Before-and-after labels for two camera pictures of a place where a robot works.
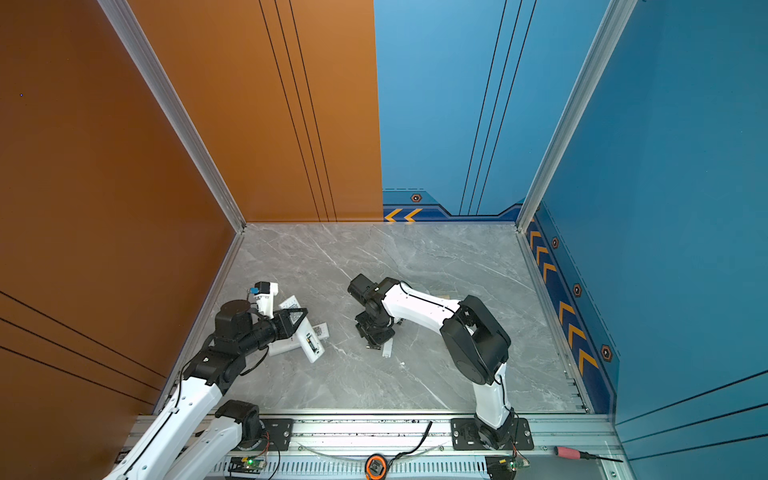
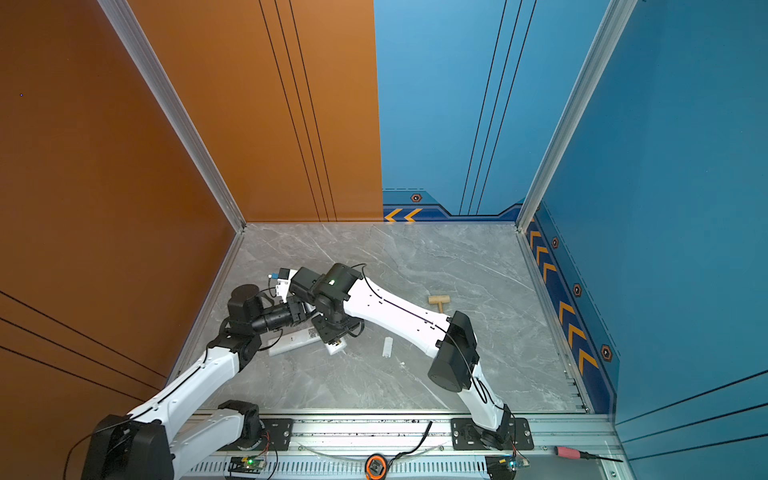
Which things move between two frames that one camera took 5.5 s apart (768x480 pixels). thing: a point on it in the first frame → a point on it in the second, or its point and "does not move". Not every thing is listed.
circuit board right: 503,467 does not move
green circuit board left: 242,464 does not move
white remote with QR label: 292,342 does not move
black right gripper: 370,339 → 330,337
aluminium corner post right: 606,32 does not move
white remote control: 311,345 → 335,348
